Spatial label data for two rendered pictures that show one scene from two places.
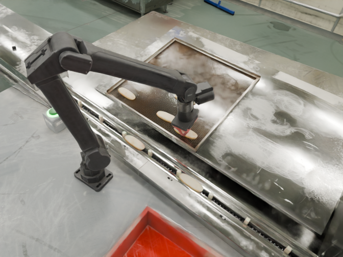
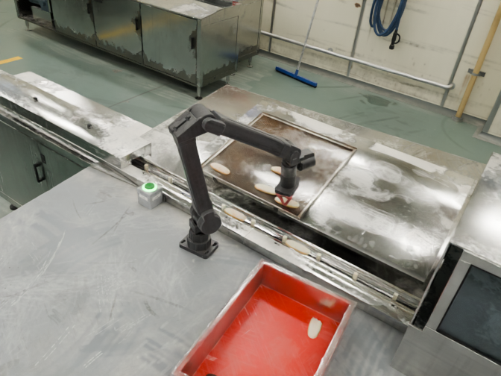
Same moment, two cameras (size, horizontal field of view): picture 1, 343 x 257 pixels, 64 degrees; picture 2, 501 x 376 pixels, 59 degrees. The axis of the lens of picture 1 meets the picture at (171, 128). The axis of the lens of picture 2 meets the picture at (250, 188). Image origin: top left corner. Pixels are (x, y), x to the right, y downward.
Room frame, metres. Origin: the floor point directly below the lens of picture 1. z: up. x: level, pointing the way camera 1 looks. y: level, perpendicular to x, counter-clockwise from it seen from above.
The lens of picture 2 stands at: (-0.60, 0.18, 1.93)
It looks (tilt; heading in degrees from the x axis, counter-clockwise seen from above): 36 degrees down; 356
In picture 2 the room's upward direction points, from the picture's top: 6 degrees clockwise
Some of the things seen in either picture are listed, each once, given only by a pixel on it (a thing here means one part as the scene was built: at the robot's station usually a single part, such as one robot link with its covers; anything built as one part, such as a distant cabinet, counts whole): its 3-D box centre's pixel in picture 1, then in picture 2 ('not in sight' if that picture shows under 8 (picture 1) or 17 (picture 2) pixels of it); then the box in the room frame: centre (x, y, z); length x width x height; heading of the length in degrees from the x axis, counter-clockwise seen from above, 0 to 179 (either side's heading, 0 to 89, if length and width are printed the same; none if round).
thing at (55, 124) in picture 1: (57, 121); (150, 198); (0.79, 0.48, 0.84); 0.08 x 0.08 x 0.11; 55
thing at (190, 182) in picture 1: (191, 182); (297, 246); (0.55, -0.09, 0.86); 0.10 x 0.04 x 0.01; 55
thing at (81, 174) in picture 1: (92, 169); (199, 237); (0.56, 0.27, 0.86); 0.12 x 0.09 x 0.08; 61
